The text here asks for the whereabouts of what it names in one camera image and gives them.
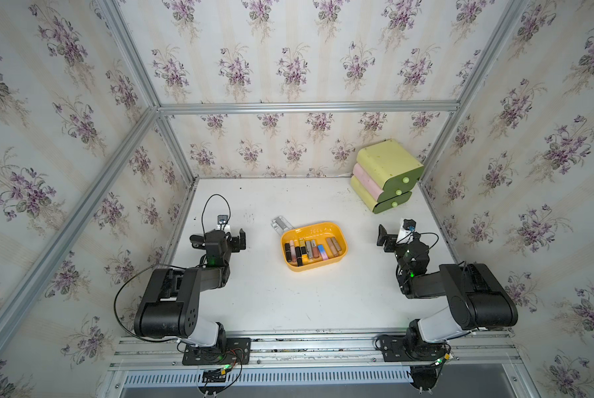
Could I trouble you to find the black lipstick tube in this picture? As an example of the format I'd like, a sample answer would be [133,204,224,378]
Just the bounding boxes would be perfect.
[284,243,293,264]

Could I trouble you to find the clear acrylic holder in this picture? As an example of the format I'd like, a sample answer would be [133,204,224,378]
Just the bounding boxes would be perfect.
[270,216,294,235]

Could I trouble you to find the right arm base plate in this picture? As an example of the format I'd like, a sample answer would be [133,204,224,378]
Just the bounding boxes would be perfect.
[374,334,450,364]

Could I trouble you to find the yellow plastic storage box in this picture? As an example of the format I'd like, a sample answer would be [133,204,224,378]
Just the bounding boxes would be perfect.
[280,222,348,272]

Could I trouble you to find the silver lipstick tube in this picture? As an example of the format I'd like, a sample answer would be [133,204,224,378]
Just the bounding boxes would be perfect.
[305,240,313,260]

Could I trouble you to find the tan lipstick tube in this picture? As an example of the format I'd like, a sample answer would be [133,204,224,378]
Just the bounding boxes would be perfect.
[330,236,342,253]

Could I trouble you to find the slim black lipstick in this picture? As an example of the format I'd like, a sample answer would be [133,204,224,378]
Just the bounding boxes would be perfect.
[295,246,303,267]

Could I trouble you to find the pink lip gloss tube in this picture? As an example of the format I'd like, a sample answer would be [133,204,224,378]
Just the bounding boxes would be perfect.
[290,240,297,265]

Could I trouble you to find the rose lip gloss tube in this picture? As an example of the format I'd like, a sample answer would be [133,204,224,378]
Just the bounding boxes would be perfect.
[310,239,321,260]

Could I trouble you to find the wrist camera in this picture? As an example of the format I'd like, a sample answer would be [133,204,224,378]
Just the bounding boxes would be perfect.
[217,215,231,232]
[397,218,416,241]

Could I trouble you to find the beige lipstick tube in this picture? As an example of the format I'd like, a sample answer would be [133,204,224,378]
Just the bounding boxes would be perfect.
[326,237,338,257]

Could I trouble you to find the black stapler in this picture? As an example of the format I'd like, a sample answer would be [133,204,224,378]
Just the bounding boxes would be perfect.
[189,235,206,250]

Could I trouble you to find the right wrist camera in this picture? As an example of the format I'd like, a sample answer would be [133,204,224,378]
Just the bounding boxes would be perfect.
[397,218,416,241]

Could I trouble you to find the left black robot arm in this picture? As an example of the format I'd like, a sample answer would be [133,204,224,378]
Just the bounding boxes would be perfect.
[134,230,246,352]

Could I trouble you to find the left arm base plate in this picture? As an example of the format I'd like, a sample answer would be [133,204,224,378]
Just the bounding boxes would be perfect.
[182,338,252,366]

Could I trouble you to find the black gold lipstick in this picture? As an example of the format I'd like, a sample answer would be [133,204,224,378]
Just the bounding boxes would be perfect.
[298,238,307,256]

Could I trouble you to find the green pink drawer organizer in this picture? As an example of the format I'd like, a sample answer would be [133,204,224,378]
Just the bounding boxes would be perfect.
[351,139,425,214]

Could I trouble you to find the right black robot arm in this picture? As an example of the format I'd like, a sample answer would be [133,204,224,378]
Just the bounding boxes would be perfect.
[376,219,518,353]

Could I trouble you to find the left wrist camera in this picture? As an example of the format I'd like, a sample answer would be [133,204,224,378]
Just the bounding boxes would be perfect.
[217,215,231,232]

